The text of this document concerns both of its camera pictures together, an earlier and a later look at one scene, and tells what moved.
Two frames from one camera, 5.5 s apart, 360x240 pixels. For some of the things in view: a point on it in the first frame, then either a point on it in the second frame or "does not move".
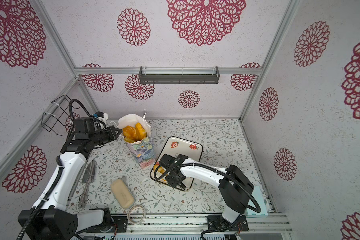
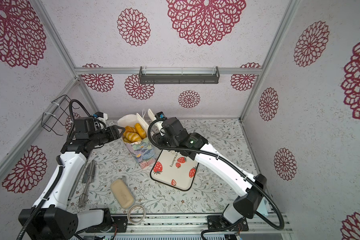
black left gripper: x=110 y=130 does not move
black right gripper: x=170 y=182 -> x=159 y=137
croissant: x=160 y=169 -> x=131 y=137
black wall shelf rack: x=179 y=75 does not move
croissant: x=141 y=133 does not move
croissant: x=129 y=140 does not move
